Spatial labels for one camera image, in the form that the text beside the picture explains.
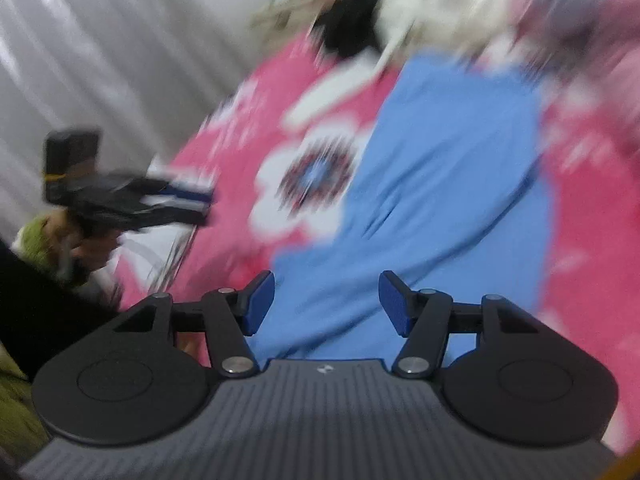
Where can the black garment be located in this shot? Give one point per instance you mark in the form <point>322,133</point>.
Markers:
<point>347,28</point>

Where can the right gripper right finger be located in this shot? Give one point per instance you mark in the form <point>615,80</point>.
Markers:
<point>497,368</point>

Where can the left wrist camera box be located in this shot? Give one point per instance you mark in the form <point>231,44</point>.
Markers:
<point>68,155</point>

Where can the grey curtain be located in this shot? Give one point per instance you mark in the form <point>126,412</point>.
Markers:
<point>146,72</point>

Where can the pink floral bed blanket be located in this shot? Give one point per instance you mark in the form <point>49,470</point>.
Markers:
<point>279,190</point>

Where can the light blue t-shirt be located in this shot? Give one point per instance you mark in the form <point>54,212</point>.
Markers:
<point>449,195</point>

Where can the pink grey quilt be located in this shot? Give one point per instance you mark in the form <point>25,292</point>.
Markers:
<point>613,46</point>

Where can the operator left hand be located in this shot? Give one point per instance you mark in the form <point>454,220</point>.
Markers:
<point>93,252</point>

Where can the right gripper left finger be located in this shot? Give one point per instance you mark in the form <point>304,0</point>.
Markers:
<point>153,368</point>

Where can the white knit sweater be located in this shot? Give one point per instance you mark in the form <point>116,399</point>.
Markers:
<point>460,27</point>

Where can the green fuzzy sleeve forearm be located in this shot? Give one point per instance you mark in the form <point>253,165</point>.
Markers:
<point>39,241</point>

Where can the cream nightstand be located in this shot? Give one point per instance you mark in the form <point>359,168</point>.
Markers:
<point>279,21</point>

